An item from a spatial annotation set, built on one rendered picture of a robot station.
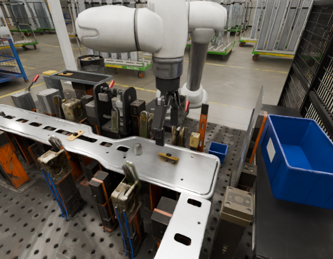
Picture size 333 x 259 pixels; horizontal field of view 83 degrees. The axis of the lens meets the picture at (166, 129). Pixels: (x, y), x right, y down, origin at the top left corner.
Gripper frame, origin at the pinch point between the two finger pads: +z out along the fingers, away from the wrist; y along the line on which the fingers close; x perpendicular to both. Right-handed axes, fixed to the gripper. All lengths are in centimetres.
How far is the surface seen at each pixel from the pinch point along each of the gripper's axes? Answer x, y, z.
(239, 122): 31, -225, 113
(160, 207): 5.2, 18.8, 15.9
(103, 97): -39.9, -15.5, -0.7
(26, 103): -103, -16, 14
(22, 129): -75, 6, 14
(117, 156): -19.8, 5.6, 13.8
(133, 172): -4.3, 17.3, 5.4
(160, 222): 7.1, 23.3, 15.9
